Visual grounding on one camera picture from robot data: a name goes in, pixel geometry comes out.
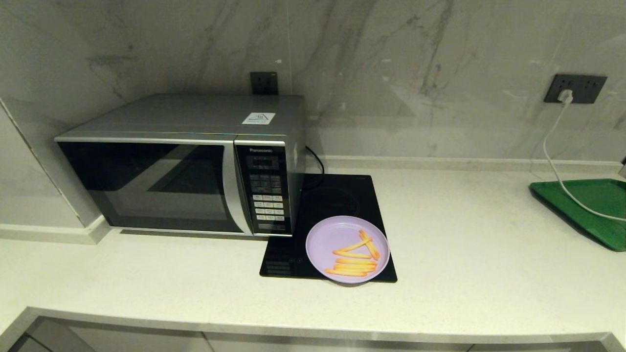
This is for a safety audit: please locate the black induction cooktop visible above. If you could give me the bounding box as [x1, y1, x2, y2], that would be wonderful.
[259, 174, 398, 284]

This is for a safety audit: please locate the black cable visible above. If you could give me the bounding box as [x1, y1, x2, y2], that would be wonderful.
[306, 146, 325, 176]

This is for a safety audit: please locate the green plastic tray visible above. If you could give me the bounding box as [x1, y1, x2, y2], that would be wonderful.
[529, 178, 626, 252]

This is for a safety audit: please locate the small black wall outlet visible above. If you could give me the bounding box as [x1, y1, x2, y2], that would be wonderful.
[250, 72, 279, 95]

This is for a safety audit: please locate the white power cable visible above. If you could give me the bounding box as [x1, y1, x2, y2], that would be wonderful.
[542, 100, 626, 222]

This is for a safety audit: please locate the white warning sticker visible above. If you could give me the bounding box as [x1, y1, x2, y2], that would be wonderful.
[242, 112, 276, 125]

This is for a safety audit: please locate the wide black wall outlet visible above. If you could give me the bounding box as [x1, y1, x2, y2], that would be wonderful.
[544, 74, 607, 104]

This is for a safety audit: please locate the silver Panasonic microwave oven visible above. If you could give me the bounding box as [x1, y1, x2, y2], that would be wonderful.
[55, 94, 307, 238]

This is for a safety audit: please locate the purple plate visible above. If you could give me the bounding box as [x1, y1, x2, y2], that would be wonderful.
[305, 216, 391, 284]

